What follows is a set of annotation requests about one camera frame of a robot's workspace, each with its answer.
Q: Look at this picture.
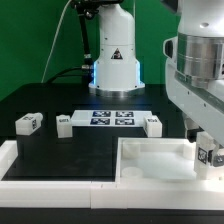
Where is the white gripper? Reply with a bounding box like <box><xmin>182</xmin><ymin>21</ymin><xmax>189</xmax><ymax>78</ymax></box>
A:
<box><xmin>165</xmin><ymin>59</ymin><xmax>224</xmax><ymax>145</ymax></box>

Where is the white u-shaped fence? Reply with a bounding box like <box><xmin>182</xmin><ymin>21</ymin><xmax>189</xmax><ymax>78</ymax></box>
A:
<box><xmin>0</xmin><ymin>141</ymin><xmax>224</xmax><ymax>210</ymax></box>

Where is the white cable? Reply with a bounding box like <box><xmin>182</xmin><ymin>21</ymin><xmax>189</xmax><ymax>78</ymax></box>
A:
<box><xmin>40</xmin><ymin>0</ymin><xmax>73</xmax><ymax>84</ymax></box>

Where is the black cable bundle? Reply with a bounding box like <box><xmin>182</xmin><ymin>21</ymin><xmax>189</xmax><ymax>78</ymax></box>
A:
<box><xmin>46</xmin><ymin>4</ymin><xmax>95</xmax><ymax>84</ymax></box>

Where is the white square table top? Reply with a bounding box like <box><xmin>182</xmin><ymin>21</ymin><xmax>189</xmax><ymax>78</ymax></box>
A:
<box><xmin>114</xmin><ymin>136</ymin><xmax>224</xmax><ymax>183</ymax></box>

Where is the white plate with tags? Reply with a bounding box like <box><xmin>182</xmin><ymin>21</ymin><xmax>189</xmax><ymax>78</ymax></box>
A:
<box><xmin>71</xmin><ymin>110</ymin><xmax>152</xmax><ymax>127</ymax></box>

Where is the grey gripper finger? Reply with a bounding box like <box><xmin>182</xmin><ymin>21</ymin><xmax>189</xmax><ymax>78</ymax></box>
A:
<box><xmin>208</xmin><ymin>147</ymin><xmax>224</xmax><ymax>167</ymax></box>

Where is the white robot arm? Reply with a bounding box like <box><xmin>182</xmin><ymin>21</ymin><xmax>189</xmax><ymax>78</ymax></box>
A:
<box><xmin>71</xmin><ymin>0</ymin><xmax>224</xmax><ymax>167</ymax></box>

